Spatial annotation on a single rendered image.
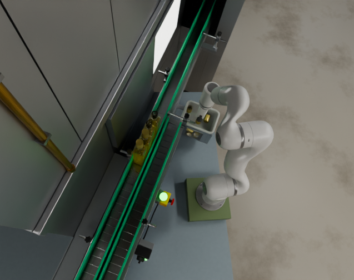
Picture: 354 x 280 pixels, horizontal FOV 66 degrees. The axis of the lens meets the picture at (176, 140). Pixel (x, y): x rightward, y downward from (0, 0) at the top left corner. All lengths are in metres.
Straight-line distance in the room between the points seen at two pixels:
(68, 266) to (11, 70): 1.08
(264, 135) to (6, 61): 0.84
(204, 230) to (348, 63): 2.96
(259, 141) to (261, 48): 2.60
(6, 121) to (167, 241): 1.32
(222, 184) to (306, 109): 2.18
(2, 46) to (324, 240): 2.85
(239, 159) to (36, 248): 1.26
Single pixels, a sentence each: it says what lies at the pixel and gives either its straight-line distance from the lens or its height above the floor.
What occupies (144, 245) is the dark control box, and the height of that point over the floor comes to 1.00.
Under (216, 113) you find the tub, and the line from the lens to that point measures 1.76.
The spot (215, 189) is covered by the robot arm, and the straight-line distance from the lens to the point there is 1.33.
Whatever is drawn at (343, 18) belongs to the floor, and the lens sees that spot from 4.55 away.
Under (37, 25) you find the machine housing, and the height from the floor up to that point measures 2.08.
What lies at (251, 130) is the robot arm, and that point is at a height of 1.61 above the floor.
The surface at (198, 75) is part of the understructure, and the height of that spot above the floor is 0.42.
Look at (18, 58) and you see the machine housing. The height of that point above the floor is 2.06.
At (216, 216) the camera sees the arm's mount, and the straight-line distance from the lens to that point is 1.75.
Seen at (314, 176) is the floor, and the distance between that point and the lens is 3.08.
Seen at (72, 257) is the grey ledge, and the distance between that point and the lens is 1.49.
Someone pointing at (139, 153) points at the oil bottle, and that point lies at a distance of 1.32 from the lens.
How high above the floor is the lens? 2.50
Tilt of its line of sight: 67 degrees down
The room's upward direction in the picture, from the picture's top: 17 degrees clockwise
